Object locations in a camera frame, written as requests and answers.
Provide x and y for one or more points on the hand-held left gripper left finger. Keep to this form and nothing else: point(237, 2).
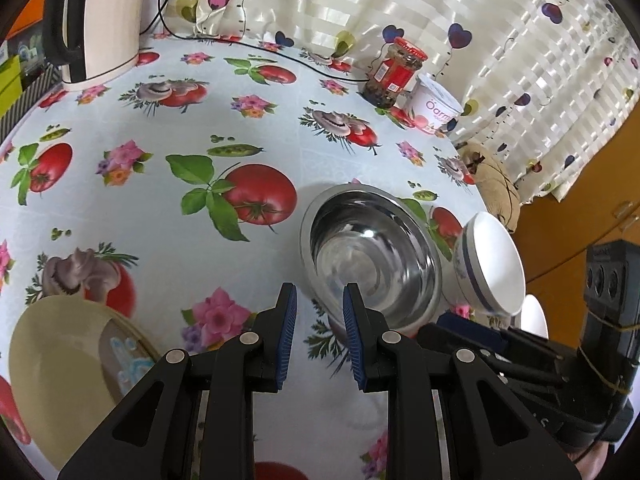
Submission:
point(286, 340)

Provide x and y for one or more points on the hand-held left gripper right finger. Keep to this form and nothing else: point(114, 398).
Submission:
point(352, 340)

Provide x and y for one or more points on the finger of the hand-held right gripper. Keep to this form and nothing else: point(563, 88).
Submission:
point(470, 325)
point(435, 335)

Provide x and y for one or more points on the stainless steel bowl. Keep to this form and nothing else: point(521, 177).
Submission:
point(370, 255)

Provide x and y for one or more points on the tan plate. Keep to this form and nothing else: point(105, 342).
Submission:
point(152, 352)

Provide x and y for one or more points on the beige plate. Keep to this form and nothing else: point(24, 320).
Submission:
point(55, 360)

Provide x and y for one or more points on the printed vegetable and flower tablecloth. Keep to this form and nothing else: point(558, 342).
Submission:
point(150, 240)

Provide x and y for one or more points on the white and pink yogurt cup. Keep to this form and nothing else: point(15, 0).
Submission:
point(432, 107)

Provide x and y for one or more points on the glass jar with red label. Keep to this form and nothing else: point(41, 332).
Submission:
point(395, 72)

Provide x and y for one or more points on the white kettle base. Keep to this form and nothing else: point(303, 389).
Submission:
point(100, 82)

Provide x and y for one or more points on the cream curtain with heart print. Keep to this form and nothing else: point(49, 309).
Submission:
point(400, 0)

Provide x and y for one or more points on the black and white striped tray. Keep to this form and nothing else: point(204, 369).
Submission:
point(35, 95)

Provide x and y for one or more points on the white and steel electric kettle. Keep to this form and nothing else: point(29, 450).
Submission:
point(110, 15)

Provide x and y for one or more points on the green box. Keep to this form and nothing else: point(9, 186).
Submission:
point(10, 80)

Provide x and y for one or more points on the orange box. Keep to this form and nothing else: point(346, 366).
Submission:
point(30, 10)

